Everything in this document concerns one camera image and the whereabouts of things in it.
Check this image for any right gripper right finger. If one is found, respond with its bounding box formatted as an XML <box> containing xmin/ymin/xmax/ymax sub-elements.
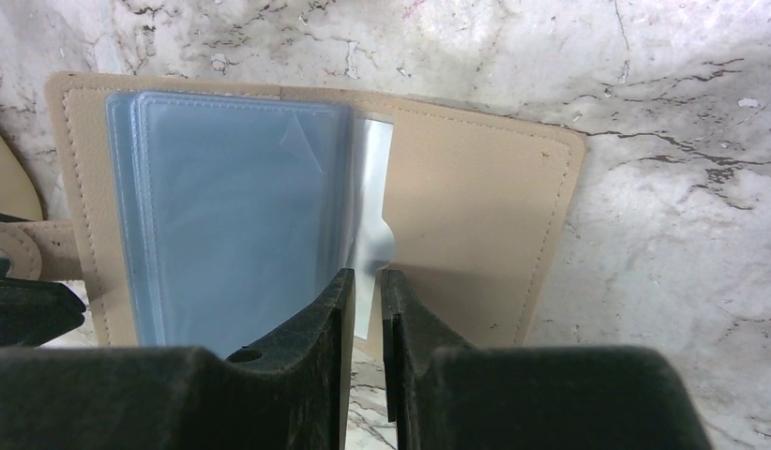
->
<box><xmin>380</xmin><ymin>270</ymin><xmax>711</xmax><ymax>449</ymax></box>

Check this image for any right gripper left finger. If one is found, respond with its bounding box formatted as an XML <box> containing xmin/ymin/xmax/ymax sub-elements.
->
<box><xmin>0</xmin><ymin>269</ymin><xmax>355</xmax><ymax>449</ymax></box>

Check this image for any beige oval tray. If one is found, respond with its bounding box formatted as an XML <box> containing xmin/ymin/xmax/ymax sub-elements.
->
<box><xmin>0</xmin><ymin>134</ymin><xmax>43</xmax><ymax>220</ymax></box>

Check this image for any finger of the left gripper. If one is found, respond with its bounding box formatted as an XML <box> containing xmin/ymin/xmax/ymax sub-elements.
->
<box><xmin>0</xmin><ymin>257</ymin><xmax>86</xmax><ymax>348</ymax></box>

